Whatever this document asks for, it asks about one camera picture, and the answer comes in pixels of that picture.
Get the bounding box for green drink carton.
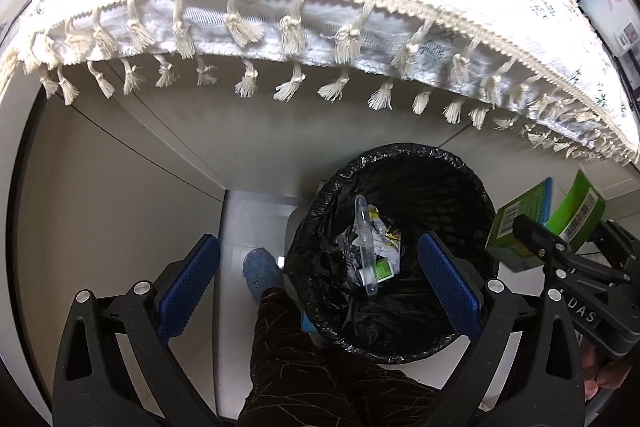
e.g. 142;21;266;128
486;170;606;272

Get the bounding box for black trash bin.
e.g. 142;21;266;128
284;143;498;364

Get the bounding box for right hand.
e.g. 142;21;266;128
579;337;632;401

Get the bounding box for blue shoe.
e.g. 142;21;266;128
242;248;284;305

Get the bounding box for clear plastic tube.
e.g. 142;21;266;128
355;195;378;297

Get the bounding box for dark patterned trousers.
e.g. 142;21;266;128
236;288;439;426

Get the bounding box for white rice cooker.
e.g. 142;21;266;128
578;0;639;57

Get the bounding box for white floral tablecloth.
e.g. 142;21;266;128
1;0;639;165

